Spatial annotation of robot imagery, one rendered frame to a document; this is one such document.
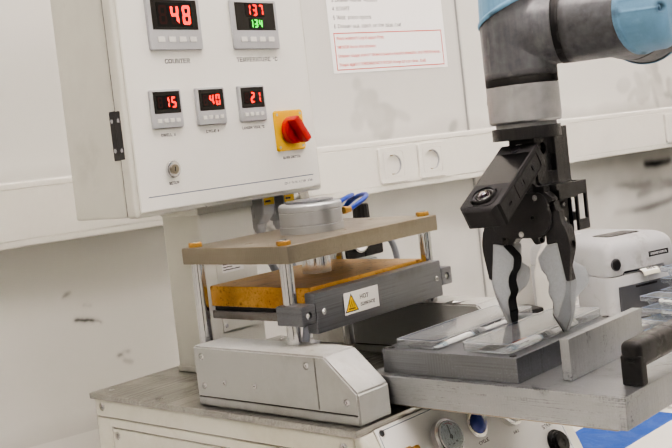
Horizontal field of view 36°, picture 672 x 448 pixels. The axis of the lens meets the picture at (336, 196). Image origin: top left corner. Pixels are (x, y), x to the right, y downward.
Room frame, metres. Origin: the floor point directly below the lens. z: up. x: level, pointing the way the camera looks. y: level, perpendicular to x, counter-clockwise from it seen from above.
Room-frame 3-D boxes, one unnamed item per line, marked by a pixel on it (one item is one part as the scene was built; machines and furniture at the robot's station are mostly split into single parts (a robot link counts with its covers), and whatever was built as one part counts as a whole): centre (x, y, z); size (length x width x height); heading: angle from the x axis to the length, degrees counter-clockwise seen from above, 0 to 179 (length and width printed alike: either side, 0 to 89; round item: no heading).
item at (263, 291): (1.26, 0.03, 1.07); 0.22 x 0.17 x 0.10; 137
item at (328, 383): (1.10, 0.08, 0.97); 0.25 x 0.05 x 0.07; 47
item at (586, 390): (1.04, -0.19, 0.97); 0.30 x 0.22 x 0.08; 47
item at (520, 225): (1.07, -0.21, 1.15); 0.09 x 0.08 x 0.12; 137
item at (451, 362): (1.08, -0.16, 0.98); 0.20 x 0.17 x 0.03; 137
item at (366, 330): (1.30, -0.12, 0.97); 0.26 x 0.05 x 0.07; 47
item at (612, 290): (2.12, -0.54, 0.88); 0.25 x 0.20 x 0.17; 30
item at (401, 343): (1.11, -0.13, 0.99); 0.18 x 0.06 x 0.02; 137
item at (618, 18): (1.03, -0.30, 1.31); 0.11 x 0.11 x 0.08; 62
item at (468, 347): (1.05, -0.19, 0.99); 0.18 x 0.06 x 0.02; 137
